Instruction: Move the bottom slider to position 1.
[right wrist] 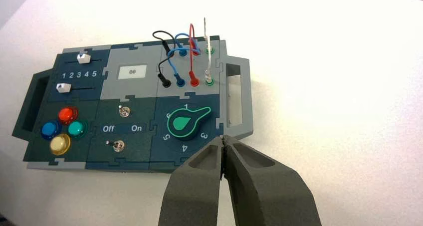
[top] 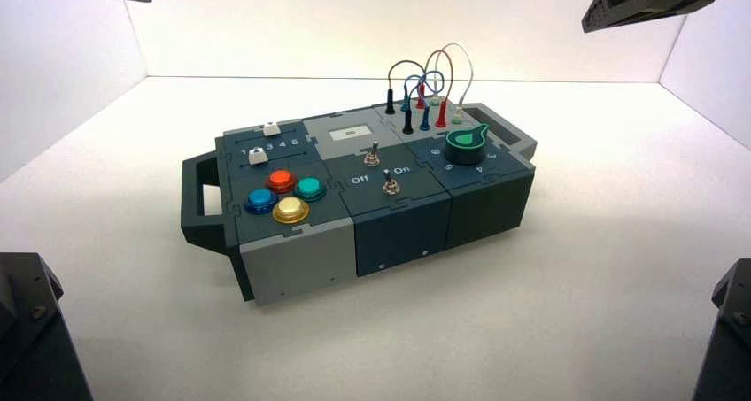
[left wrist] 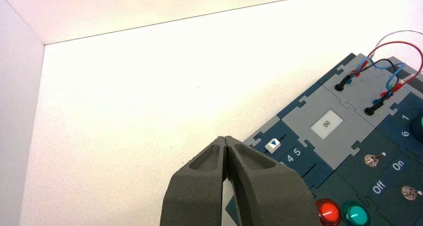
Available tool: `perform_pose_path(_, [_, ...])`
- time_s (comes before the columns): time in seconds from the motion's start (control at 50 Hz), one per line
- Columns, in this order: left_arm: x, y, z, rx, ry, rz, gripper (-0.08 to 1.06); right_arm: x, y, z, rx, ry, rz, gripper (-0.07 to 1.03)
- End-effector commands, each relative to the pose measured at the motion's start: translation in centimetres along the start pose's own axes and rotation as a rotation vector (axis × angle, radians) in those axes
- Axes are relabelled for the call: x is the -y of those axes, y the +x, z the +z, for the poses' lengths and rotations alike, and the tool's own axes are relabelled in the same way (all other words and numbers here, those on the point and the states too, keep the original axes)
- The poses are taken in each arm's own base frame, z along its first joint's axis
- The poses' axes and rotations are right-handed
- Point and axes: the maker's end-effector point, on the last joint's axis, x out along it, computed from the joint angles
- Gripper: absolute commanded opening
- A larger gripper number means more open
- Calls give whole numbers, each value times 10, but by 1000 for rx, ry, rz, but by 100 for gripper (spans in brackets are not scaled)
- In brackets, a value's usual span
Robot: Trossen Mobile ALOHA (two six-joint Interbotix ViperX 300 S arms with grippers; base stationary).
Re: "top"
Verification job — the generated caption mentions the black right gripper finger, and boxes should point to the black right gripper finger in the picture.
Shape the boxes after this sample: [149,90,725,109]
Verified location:
[582,0,732,35]

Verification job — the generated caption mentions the green pointer rotary knob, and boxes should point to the green pointer rotary knob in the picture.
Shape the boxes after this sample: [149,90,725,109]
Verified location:
[445,123,489,166]

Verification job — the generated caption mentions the red round push button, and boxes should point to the red round push button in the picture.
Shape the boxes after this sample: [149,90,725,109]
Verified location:
[267,169,298,194]

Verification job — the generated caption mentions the blue round push button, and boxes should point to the blue round push button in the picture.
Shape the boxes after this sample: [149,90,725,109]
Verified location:
[244,188,279,215]

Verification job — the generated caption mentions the teal round push button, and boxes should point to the teal round push button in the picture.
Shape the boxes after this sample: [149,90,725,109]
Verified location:
[293,177,328,203]

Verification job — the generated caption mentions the yellow round push button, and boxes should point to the yellow round push button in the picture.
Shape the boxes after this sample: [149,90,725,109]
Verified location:
[272,196,310,226]

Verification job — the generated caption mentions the dark grey modular control box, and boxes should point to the dark grey modular control box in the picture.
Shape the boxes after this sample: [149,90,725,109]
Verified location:
[180,102,538,305]

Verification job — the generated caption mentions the white jumper cable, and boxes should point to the white jumper cable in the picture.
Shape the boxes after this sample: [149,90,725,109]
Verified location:
[430,42,476,125]

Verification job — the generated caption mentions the red jumper cable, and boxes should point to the red jumper cable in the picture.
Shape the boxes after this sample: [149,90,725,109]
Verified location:
[414,49,456,130]

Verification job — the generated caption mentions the blue jumper cable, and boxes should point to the blue jumper cable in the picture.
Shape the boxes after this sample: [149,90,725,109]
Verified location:
[400,69,445,133]

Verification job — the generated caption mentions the black jumper cable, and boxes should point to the black jumper cable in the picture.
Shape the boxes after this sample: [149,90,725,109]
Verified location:
[383,59,432,135]

